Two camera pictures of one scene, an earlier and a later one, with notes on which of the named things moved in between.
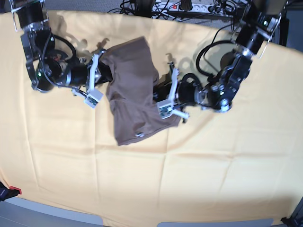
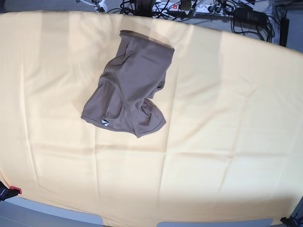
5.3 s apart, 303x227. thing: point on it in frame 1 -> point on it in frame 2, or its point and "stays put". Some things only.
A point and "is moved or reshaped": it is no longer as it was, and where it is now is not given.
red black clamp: (5, 193) stays put
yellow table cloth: (245, 163) stays put
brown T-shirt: (130, 92) is moved or reshaped
